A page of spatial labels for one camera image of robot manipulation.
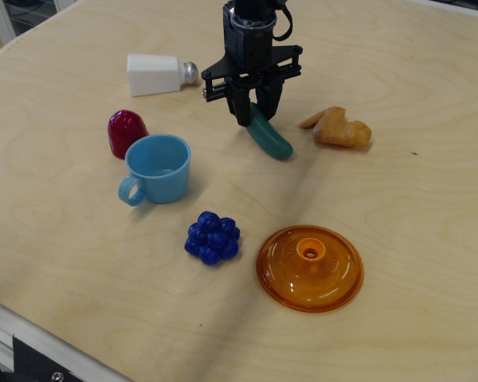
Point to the black corner bracket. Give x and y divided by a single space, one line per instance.
39 365

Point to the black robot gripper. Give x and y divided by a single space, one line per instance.
251 60

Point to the aluminium table frame rail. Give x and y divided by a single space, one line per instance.
85 366

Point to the blue toy grape bunch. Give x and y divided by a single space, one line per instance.
213 238

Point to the orange transparent pot lid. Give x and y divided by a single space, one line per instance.
310 269

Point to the toy fried chicken wing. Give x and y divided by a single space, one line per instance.
332 127

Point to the dark red toy dome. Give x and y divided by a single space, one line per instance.
125 128

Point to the green toy cucumber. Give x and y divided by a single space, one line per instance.
266 136

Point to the white salt shaker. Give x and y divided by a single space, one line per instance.
155 74

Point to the light blue plastic cup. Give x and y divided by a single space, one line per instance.
159 170

